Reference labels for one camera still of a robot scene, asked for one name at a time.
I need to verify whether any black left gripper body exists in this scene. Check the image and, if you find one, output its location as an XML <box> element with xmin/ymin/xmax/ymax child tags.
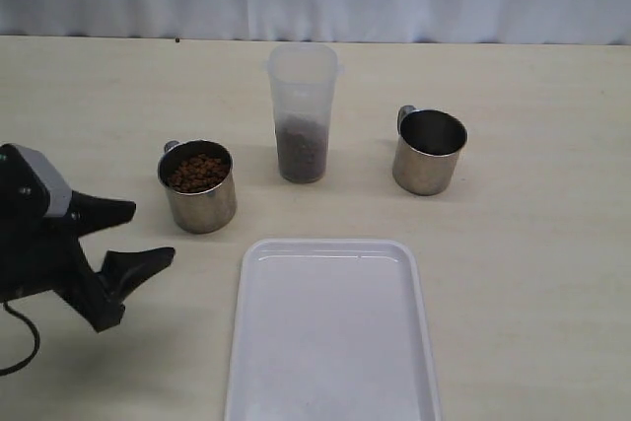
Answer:
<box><xmin>1</xmin><ymin>143</ymin><xmax>124</xmax><ymax>332</ymax></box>

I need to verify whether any steel mug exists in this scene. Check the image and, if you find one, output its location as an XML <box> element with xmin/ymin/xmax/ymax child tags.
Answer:
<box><xmin>392</xmin><ymin>105</ymin><xmax>468</xmax><ymax>196</ymax></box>
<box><xmin>158</xmin><ymin>139</ymin><xmax>237</xmax><ymax>234</ymax></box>

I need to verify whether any white plastic tray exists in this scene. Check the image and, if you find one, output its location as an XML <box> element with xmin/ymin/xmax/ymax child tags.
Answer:
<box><xmin>224</xmin><ymin>239</ymin><xmax>443</xmax><ymax>420</ymax></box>

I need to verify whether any clear plastic tall container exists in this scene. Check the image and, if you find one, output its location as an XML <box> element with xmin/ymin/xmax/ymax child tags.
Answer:
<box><xmin>266</xmin><ymin>42</ymin><xmax>341</xmax><ymax>183</ymax></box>

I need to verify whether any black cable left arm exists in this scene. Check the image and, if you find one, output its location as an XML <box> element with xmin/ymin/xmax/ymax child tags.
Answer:
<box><xmin>0</xmin><ymin>300</ymin><xmax>41</xmax><ymax>376</ymax></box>

